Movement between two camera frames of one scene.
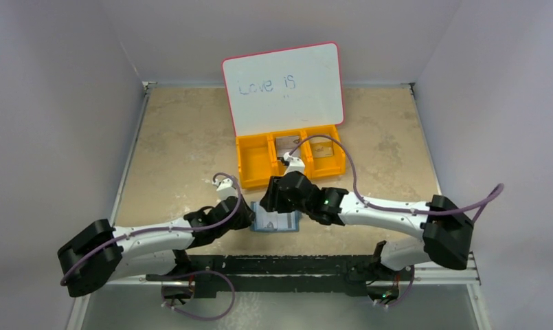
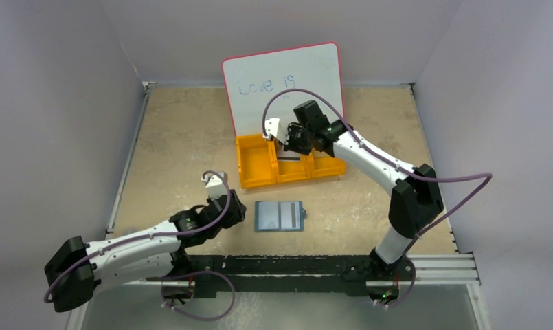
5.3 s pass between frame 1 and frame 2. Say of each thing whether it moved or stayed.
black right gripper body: moved
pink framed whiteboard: stayed
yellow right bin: stayed
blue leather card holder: stayed
